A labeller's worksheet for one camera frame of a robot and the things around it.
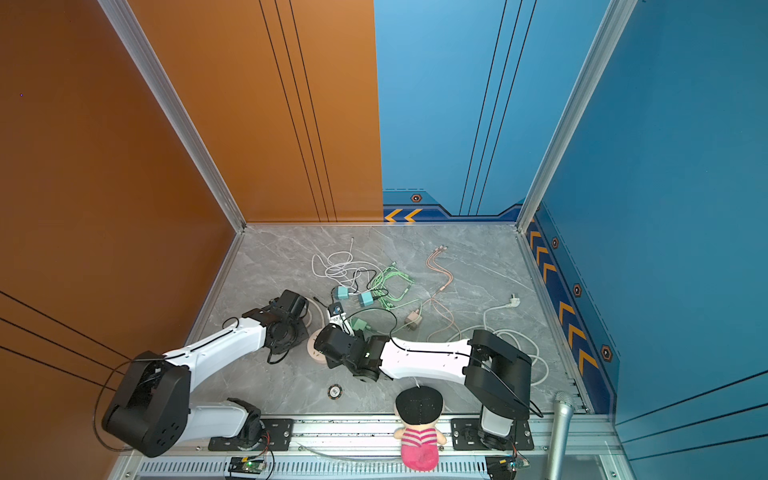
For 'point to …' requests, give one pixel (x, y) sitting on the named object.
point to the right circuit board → (501, 467)
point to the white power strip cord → (514, 303)
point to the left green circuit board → (246, 465)
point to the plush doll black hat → (419, 408)
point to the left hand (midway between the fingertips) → (302, 334)
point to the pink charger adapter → (413, 316)
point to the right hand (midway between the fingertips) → (329, 342)
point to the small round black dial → (335, 391)
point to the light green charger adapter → (360, 324)
